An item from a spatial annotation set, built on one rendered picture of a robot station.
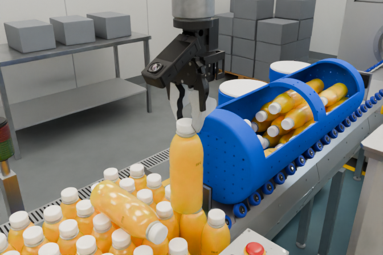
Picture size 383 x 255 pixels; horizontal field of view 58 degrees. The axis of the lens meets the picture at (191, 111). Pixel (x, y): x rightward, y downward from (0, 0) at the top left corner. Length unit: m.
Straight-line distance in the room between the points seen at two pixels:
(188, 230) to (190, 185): 0.19
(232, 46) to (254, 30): 0.48
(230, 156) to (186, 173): 0.30
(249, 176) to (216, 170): 0.12
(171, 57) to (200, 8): 0.09
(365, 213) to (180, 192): 0.69
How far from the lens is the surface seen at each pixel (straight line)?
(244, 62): 4.93
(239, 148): 0.95
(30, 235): 0.84
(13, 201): 1.11
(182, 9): 0.60
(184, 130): 0.66
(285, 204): 1.27
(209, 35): 0.64
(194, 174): 0.70
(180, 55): 0.58
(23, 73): 4.22
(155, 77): 0.56
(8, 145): 1.02
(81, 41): 3.58
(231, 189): 1.03
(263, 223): 1.18
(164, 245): 0.81
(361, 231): 1.28
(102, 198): 0.80
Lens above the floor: 1.63
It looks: 23 degrees down
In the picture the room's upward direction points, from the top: straight up
